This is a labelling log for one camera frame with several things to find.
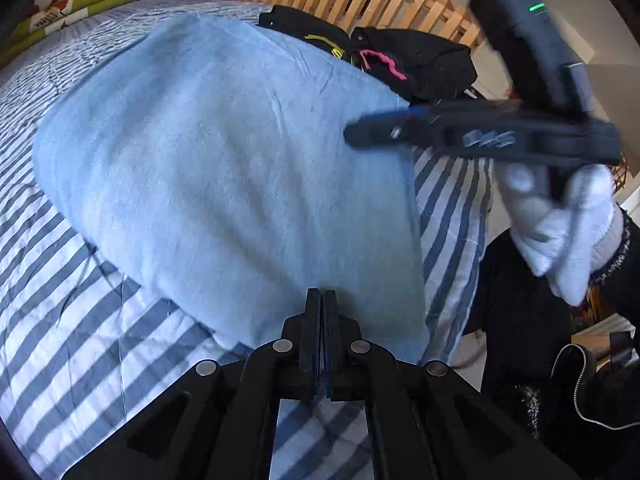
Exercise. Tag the black garment yellow print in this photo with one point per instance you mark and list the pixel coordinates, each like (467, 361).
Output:
(305, 25)

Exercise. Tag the person's right hand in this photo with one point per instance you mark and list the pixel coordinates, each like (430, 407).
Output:
(560, 240)

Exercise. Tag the black garment pink print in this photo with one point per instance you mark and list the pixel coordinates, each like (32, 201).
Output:
(430, 60)

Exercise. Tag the person's black clothing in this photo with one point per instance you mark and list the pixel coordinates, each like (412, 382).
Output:
(525, 310)

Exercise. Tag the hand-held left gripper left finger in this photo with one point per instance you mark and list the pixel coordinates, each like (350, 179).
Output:
(240, 410)

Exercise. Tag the green folded quilt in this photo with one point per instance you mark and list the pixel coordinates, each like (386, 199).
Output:
(75, 15)

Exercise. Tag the light blue denim pants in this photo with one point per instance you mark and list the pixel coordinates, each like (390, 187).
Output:
(225, 160)

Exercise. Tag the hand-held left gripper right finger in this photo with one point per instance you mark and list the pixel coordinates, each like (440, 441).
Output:
(425, 420)

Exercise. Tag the person's right forearm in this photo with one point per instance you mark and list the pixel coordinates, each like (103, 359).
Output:
(625, 270)

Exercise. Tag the blue white striped bed quilt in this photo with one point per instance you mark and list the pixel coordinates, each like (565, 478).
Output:
(75, 335)

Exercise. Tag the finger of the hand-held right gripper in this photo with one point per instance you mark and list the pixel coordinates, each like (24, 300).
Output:
(380, 132)
(395, 115)

